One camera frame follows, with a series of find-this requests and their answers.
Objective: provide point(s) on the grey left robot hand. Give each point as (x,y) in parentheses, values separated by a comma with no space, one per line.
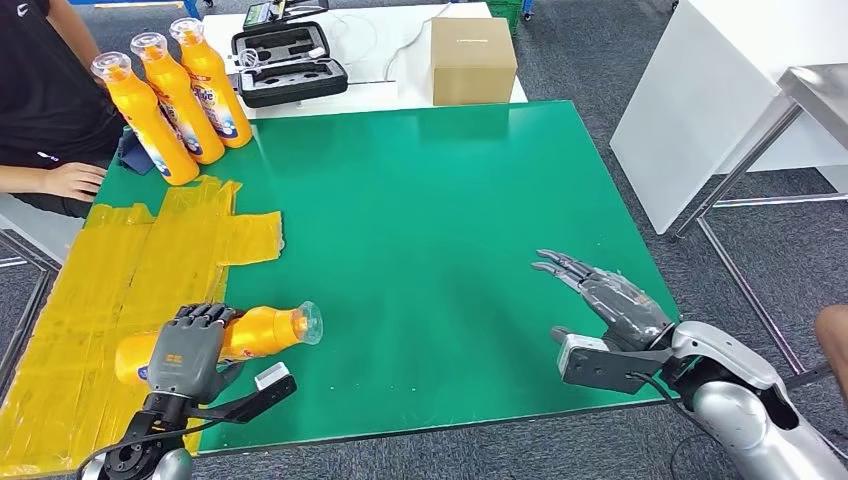
(185,358)

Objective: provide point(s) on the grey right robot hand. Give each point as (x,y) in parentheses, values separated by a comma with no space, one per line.
(623,311)

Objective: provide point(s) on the person's right hand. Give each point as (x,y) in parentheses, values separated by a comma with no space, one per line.
(76,180)

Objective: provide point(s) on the orange detergent bottle clear cap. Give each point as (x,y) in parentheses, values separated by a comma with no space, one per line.
(215,99)
(179,109)
(265,334)
(149,129)

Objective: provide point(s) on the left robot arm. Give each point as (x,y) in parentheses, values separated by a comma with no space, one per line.
(152,444)

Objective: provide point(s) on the person's right forearm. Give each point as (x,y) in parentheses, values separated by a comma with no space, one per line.
(23,179)

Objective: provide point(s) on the person's left forearm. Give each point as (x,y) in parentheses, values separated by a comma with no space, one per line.
(73,33)

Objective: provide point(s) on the white bench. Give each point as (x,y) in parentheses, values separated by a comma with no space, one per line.
(36,225)

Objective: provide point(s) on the blue tablet case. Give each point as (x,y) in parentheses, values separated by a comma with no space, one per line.
(132,156)

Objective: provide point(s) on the yellow taped sheet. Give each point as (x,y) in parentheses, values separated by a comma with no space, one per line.
(99,265)

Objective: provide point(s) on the person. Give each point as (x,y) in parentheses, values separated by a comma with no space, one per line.
(40,86)

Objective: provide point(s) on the dark tablet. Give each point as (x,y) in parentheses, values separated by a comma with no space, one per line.
(234,83)

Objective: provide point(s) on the person's leg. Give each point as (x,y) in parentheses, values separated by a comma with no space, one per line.
(833,351)

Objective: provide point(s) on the white board panel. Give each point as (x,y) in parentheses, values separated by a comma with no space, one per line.
(689,99)

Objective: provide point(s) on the black foam case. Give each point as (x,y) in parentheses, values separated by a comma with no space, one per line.
(291,85)

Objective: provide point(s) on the small white adapter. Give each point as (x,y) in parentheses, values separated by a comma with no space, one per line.
(317,52)

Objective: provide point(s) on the brown cardboard box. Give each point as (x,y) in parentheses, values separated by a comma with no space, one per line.
(473,65)

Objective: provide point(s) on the steel table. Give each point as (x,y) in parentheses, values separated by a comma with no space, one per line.
(815,86)

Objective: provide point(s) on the blue metal rack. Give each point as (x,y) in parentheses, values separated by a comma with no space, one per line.
(526,8)

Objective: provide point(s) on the green plastic crate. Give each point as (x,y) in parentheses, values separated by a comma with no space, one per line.
(503,13)

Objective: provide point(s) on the white side table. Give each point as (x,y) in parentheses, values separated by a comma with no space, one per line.
(384,48)

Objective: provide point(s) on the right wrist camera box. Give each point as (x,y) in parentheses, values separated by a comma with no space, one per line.
(596,361)

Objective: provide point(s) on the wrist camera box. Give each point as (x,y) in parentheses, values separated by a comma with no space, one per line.
(596,361)
(265,391)

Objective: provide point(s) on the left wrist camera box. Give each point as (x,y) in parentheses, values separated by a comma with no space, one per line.
(265,391)

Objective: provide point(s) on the grey metal frame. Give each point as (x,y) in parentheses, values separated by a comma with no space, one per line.
(30,301)

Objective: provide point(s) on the blue frame leg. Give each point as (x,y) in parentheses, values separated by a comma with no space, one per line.
(191,8)

